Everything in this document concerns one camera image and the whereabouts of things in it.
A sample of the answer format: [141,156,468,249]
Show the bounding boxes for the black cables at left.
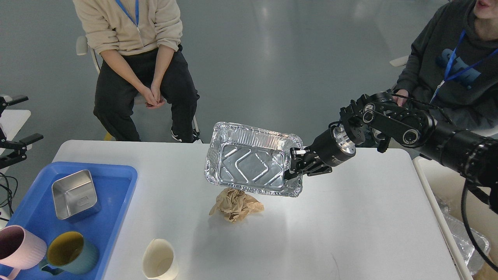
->
[0,171,19,222]

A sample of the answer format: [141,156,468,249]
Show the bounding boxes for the brown paper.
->
[209,187,265,223]

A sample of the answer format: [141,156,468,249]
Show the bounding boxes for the cream paper cup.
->
[142,239,179,280]

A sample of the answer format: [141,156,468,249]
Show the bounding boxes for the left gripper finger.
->
[0,94,29,115]
[0,133,44,169]

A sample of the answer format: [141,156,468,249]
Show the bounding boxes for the person in grey hoodie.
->
[393,0,498,131]

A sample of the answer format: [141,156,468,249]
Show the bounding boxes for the foil trays inside bin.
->
[435,196,485,276]

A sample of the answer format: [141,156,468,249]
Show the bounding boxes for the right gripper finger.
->
[290,147,310,164]
[284,161,332,180]

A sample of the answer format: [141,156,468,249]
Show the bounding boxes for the grey office chair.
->
[76,35,200,141]

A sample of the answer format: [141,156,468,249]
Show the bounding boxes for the small steel rectangular tin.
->
[51,170,101,223]

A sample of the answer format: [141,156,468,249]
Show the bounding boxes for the person in beige shirt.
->
[73,0,202,144]

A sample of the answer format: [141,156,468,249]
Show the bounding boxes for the pink ribbed mug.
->
[0,225,47,280]

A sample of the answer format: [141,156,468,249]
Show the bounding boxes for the white chair of right person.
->
[389,56,498,137]

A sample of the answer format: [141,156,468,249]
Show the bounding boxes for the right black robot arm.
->
[284,90,498,270]

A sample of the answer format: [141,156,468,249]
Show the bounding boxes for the aluminium foil tray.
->
[205,122,303,197]

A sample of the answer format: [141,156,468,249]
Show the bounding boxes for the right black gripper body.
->
[307,127,356,167]

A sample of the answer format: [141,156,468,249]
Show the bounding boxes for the white side table left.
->
[0,109,32,141]

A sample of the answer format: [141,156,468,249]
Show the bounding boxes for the dark teal mug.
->
[38,231,99,275]

